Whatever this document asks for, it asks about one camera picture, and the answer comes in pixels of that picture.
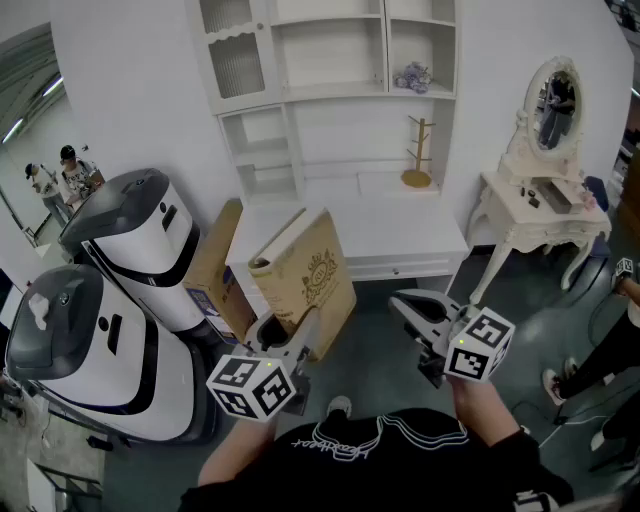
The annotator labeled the person's left forearm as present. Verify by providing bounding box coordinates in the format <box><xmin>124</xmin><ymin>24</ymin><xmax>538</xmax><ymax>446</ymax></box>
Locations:
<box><xmin>197</xmin><ymin>414</ymin><xmax>281</xmax><ymax>489</ymax></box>

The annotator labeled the wooden mug tree stand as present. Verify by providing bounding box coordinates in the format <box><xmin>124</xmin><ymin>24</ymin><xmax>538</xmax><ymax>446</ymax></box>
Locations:
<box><xmin>400</xmin><ymin>115</ymin><xmax>437</xmax><ymax>189</ymax></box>

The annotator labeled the brown cardboard box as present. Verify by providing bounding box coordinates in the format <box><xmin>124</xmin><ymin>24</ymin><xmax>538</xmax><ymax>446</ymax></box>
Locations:
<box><xmin>182</xmin><ymin>198</ymin><xmax>259</xmax><ymax>346</ymax></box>

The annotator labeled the ribbed glass cabinet door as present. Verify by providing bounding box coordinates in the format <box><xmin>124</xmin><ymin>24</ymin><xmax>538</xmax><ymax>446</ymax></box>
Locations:
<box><xmin>192</xmin><ymin>0</ymin><xmax>279</xmax><ymax>116</ymax></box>

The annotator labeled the person's grey shoe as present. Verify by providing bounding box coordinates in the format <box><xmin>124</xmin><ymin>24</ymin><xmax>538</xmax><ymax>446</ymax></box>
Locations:
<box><xmin>326</xmin><ymin>395</ymin><xmax>354</xmax><ymax>419</ymax></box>

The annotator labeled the person's black t-shirt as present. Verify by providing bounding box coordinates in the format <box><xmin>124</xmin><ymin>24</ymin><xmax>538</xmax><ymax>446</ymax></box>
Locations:
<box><xmin>177</xmin><ymin>407</ymin><xmax>576</xmax><ymax>512</ymax></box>

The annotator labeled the tan hardcover book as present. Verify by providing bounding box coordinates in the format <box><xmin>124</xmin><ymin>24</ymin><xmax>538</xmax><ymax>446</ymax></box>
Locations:
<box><xmin>248</xmin><ymin>207</ymin><xmax>357</xmax><ymax>362</ymax></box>

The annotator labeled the white oval vanity mirror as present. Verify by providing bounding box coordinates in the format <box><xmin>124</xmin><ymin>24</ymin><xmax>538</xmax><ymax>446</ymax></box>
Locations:
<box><xmin>497</xmin><ymin>54</ymin><xmax>586</xmax><ymax>184</ymax></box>

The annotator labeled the grey storage box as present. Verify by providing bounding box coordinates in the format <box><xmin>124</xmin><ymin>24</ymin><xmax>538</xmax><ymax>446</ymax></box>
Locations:
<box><xmin>535</xmin><ymin>179</ymin><xmax>571</xmax><ymax>214</ymax></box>

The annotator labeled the person's right forearm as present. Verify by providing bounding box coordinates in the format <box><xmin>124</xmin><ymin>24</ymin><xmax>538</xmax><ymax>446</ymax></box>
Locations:
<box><xmin>452</xmin><ymin>377</ymin><xmax>526</xmax><ymax>449</ymax></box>

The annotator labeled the white ornate dressing table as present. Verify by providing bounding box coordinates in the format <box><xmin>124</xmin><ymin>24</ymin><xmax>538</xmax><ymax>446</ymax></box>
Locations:
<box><xmin>467</xmin><ymin>169</ymin><xmax>614</xmax><ymax>306</ymax></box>

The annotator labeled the purple flower bouquet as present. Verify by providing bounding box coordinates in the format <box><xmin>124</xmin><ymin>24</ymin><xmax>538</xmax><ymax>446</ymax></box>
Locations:
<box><xmin>393</xmin><ymin>60</ymin><xmax>434</xmax><ymax>95</ymax></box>

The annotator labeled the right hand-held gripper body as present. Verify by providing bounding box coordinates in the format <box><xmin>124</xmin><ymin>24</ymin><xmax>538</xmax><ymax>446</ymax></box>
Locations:
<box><xmin>402</xmin><ymin>299</ymin><xmax>516</xmax><ymax>390</ymax></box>

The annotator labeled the white desk with hutch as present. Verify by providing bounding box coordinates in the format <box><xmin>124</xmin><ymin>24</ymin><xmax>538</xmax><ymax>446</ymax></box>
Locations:
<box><xmin>185</xmin><ymin>0</ymin><xmax>471</xmax><ymax>321</ymax></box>

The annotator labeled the blue chair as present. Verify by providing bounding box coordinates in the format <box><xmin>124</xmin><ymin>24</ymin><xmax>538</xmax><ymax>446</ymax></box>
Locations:
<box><xmin>582</xmin><ymin>175</ymin><xmax>614</xmax><ymax>259</ymax></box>

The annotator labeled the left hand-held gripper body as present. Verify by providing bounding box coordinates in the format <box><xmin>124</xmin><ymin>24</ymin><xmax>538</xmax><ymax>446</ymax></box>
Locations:
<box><xmin>205</xmin><ymin>329</ymin><xmax>314</xmax><ymax>425</ymax></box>

